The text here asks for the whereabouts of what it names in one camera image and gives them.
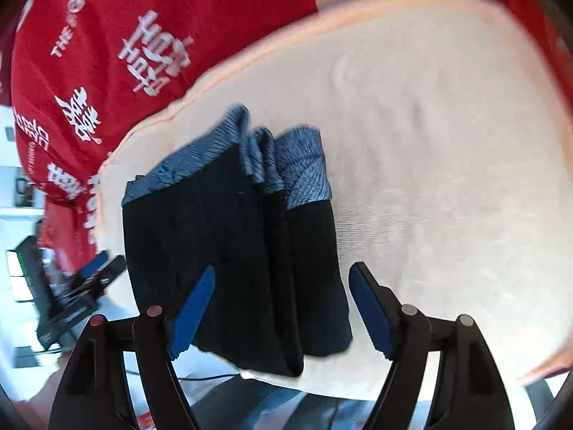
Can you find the peach blanket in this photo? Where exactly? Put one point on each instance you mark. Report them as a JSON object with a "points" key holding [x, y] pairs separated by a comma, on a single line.
{"points": [[438, 152]]}

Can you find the red printed cloth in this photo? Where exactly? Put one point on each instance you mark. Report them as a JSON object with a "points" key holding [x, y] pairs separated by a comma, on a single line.
{"points": [[112, 31]]}

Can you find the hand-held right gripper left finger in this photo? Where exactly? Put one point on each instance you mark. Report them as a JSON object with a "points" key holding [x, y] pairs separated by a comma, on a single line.
{"points": [[192, 309]]}

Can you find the black pants with blue waistband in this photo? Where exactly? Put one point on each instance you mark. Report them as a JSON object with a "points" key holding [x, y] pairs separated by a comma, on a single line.
{"points": [[232, 251]]}

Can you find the person's blue jeans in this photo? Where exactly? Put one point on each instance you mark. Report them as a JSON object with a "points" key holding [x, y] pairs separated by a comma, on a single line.
{"points": [[268, 407]]}

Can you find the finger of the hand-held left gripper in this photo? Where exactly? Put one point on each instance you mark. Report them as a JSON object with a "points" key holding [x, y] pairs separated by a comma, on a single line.
{"points": [[112, 271], [96, 265]]}

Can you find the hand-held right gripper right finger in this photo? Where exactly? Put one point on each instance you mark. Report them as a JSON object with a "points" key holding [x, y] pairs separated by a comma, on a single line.
{"points": [[371, 309]]}

